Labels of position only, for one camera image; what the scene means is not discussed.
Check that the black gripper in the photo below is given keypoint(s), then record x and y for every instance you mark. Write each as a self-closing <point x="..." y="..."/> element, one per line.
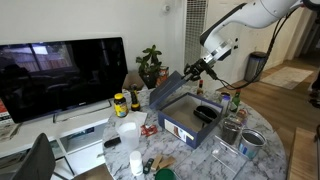
<point x="203" y="68"/>

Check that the black purse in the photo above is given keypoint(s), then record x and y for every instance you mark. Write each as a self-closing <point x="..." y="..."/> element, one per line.
<point x="206" y="114"/>

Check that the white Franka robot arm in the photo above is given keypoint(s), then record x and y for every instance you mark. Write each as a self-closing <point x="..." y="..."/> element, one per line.
<point x="260" y="13"/>

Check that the open brown cardboard box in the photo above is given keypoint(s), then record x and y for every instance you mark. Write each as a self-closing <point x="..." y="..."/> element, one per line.
<point x="133" y="81"/>

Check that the dark blue cardboard box base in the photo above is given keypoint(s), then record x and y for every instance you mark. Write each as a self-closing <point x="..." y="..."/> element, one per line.
<point x="176" y="130"/>

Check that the yellow lid vitamin bottle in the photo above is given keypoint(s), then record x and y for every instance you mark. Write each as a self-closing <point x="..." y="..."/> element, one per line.
<point x="120" y="106"/>

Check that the green round lid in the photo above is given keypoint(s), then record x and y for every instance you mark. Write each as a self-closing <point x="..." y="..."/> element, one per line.
<point x="165" y="174"/>

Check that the red white box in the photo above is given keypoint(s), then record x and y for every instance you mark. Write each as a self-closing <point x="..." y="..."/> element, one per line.
<point x="3" y="113"/>

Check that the red cap hot sauce bottle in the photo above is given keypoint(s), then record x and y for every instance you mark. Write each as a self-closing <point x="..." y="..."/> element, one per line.
<point x="200" y="88"/>

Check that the potted green plant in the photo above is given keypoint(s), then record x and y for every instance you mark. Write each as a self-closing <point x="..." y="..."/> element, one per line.
<point x="150" y="65"/>

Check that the plain white door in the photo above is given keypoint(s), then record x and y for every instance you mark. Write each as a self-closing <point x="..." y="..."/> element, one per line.
<point x="233" y="73"/>

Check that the white bottle blue cap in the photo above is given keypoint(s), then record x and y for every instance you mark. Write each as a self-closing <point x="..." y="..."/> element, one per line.
<point x="226" y="106"/>

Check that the green glass bottle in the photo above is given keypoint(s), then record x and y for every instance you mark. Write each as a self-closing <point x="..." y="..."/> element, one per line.
<point x="235" y="101"/>

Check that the black yellow bottle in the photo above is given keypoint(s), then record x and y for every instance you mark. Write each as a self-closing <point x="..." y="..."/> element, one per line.
<point x="135" y="100"/>

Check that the white paper napkin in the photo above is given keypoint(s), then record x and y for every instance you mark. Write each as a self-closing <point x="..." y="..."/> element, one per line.
<point x="138" y="116"/>

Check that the grey trash can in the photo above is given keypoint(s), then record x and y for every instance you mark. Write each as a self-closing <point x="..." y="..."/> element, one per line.
<point x="256" y="66"/>

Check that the clear cup of coffee beans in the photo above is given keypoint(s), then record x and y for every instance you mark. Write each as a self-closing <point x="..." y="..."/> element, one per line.
<point x="231" y="131"/>

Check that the translucent plastic cup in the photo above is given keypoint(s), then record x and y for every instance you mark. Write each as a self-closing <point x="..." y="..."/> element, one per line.
<point x="128" y="135"/>

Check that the clear plastic tray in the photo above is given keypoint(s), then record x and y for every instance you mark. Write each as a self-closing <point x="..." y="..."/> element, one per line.
<point x="210" y="160"/>

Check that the wooden block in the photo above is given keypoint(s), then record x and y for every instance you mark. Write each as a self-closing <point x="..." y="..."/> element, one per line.
<point x="156" y="162"/>
<point x="167" y="162"/>

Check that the metal can blue label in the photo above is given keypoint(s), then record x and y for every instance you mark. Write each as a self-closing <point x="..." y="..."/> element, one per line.
<point x="250" y="145"/>

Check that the beige floor rug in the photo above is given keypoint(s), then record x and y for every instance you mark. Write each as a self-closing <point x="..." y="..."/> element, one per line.
<point x="288" y="77"/>

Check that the black remote control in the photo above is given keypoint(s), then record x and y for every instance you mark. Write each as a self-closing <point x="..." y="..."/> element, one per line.
<point x="112" y="142"/>

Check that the white pill bottle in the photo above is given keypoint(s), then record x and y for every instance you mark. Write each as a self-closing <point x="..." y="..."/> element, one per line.
<point x="136" y="163"/>

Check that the flat screen television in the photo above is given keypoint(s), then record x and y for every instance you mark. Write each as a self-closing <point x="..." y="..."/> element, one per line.
<point x="63" y="76"/>

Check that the wooden side table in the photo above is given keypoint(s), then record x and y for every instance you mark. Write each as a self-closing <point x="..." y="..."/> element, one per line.
<point x="303" y="156"/>

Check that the white television stand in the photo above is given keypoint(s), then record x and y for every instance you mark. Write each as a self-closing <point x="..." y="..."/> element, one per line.
<point x="36" y="130"/>

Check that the black chair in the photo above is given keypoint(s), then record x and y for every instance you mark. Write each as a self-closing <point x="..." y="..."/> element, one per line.
<point x="36" y="160"/>

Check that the stack of papers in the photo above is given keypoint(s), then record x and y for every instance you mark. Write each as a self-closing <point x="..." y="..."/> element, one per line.
<point x="8" y="131"/>

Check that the wall heater grille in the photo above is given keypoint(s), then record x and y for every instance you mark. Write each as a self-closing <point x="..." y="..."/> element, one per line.
<point x="195" y="33"/>

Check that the round wall thermostat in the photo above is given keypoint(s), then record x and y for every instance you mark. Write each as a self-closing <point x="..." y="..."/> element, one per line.
<point x="166" y="8"/>

